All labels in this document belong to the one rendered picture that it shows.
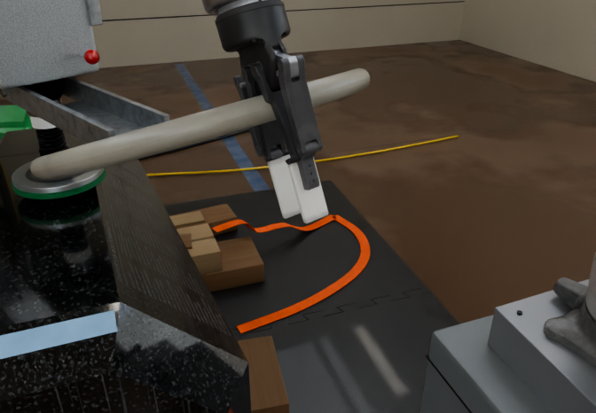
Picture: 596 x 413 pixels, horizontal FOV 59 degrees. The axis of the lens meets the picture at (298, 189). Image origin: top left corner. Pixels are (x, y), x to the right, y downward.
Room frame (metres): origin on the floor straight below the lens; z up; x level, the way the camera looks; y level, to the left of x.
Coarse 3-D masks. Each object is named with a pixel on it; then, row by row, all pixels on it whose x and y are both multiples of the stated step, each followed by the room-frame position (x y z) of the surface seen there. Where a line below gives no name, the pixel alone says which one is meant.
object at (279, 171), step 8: (272, 160) 0.55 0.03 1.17; (280, 160) 0.55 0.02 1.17; (272, 168) 0.55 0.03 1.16; (280, 168) 0.55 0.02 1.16; (288, 168) 0.55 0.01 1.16; (272, 176) 0.55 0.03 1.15; (280, 176) 0.55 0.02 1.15; (288, 176) 0.55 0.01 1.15; (280, 184) 0.54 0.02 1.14; (288, 184) 0.55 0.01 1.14; (280, 192) 0.54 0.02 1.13; (288, 192) 0.54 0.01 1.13; (280, 200) 0.54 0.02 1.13; (288, 200) 0.54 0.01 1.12; (296, 200) 0.54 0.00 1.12; (280, 208) 0.54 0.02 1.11; (288, 208) 0.54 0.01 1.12; (296, 208) 0.54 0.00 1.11; (288, 216) 0.53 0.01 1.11
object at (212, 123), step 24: (360, 72) 0.67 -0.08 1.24; (312, 96) 0.57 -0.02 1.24; (336, 96) 0.60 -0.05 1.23; (192, 120) 0.51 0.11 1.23; (216, 120) 0.51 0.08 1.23; (240, 120) 0.52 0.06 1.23; (264, 120) 0.53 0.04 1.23; (96, 144) 0.52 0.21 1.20; (120, 144) 0.51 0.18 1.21; (144, 144) 0.50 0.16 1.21; (168, 144) 0.50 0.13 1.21; (48, 168) 0.55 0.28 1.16; (72, 168) 0.52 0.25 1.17; (96, 168) 0.52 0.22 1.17
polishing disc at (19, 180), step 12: (24, 168) 1.21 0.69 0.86; (12, 180) 1.14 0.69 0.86; (24, 180) 1.14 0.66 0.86; (36, 180) 1.14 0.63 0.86; (48, 180) 1.14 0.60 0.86; (60, 180) 1.14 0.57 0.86; (72, 180) 1.14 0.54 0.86; (84, 180) 1.14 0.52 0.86; (36, 192) 1.10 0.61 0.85; (48, 192) 1.10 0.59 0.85
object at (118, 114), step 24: (0, 96) 1.23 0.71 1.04; (24, 96) 1.10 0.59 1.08; (72, 96) 1.20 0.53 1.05; (96, 96) 1.11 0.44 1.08; (120, 96) 1.05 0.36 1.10; (48, 120) 1.03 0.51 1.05; (72, 120) 0.94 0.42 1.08; (96, 120) 1.03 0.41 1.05; (120, 120) 1.02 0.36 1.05; (144, 120) 0.97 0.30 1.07; (168, 120) 0.92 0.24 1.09
